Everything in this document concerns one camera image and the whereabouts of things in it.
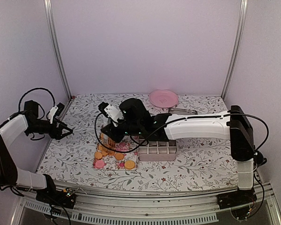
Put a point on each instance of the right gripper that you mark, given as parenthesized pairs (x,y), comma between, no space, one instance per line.
(111,132)

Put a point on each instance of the right aluminium post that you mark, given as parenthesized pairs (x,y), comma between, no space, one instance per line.
(236,46)

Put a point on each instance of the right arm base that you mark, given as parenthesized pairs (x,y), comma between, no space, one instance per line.
(236,198)

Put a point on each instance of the floral tablecloth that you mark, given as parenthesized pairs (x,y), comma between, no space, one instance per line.
(201,163)

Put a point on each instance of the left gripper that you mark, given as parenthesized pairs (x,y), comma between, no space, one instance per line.
(57,134)

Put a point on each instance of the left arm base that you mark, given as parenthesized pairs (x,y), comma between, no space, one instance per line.
(57,197)

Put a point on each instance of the pink round cookie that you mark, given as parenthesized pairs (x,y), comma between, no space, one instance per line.
(99,164)

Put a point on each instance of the metal tongs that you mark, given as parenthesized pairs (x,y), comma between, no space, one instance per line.
(107,140)

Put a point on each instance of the aluminium post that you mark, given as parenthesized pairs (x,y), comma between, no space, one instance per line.
(236,46)
(56,48)

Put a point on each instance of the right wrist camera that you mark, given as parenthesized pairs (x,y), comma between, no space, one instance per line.
(112,113)

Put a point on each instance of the pink plate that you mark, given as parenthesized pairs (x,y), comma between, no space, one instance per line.
(163,98)

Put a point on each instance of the left aluminium post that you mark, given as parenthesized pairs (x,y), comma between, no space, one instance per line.
(56,48)

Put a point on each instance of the floral cookie tray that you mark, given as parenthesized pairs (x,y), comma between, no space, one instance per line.
(117,154)

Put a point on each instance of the round cream sandwich cookie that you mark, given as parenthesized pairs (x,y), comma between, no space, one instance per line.
(129,164)

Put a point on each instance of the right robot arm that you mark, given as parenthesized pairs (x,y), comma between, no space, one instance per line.
(131,118)

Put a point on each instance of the compartment tin box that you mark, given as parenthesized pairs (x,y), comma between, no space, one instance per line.
(158,151)

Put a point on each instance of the metal tin lid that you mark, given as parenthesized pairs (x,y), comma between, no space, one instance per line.
(181,111)

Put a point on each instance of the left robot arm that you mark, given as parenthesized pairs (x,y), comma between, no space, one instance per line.
(27,121)

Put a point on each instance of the front aluminium rail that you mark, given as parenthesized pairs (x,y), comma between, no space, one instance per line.
(100,206)

